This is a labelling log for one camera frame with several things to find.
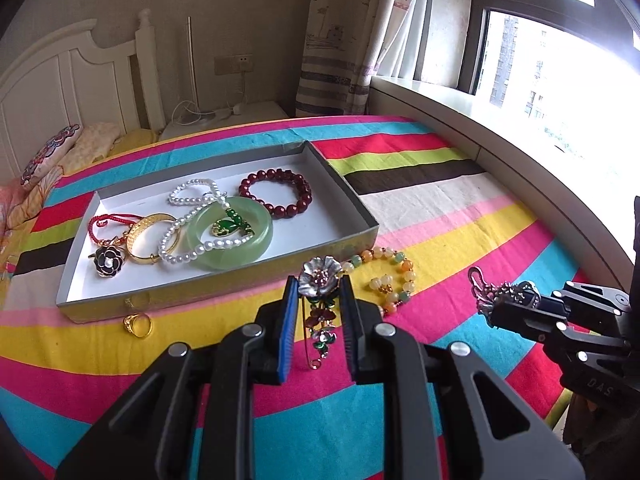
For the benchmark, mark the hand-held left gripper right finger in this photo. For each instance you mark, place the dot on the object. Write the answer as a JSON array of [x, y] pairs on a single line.
[[352, 330]]

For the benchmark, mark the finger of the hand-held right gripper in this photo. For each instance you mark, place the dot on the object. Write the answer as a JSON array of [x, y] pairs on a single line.
[[520, 320], [550, 305]]

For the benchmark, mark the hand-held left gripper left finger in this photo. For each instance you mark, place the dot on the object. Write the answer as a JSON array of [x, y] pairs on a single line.
[[289, 330]]

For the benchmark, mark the silver flower brooch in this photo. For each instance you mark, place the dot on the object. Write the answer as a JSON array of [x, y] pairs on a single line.
[[320, 272]]

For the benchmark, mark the green jade bangle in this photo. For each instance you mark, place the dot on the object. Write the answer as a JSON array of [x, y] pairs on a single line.
[[260, 245]]

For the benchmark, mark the grey cardboard box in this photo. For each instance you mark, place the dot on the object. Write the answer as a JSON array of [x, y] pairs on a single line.
[[320, 230]]

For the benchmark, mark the green leaf pendant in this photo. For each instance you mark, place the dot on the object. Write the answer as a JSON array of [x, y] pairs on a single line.
[[230, 222]]

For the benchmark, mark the gold bangle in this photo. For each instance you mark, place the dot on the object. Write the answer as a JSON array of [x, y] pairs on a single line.
[[137, 255]]

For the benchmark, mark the black flower brooch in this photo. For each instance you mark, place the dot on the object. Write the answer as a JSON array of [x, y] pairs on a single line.
[[107, 260]]

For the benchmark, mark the striped bed sheet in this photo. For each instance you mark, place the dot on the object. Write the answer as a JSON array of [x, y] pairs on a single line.
[[450, 220]]

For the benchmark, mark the white window sill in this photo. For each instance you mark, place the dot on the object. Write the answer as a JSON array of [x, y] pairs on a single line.
[[500, 135]]

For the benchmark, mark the white nightstand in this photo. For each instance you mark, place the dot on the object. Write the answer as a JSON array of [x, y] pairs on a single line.
[[260, 112]]

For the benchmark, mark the window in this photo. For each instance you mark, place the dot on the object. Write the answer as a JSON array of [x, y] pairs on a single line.
[[550, 85]]

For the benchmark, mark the yellow pillow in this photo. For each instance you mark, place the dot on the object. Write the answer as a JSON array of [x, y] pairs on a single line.
[[97, 140]]

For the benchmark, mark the patterned curtain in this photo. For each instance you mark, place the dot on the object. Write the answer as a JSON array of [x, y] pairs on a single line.
[[330, 60]]

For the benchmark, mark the embroidered pillow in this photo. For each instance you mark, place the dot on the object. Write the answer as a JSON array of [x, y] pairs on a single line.
[[50, 152]]

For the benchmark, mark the patterned pillows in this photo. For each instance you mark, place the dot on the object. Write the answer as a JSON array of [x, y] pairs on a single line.
[[15, 210]]

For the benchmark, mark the white headboard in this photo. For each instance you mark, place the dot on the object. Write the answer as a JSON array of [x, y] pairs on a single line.
[[75, 90]]

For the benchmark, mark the wall socket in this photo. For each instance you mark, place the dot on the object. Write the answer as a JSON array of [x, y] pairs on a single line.
[[232, 64]]

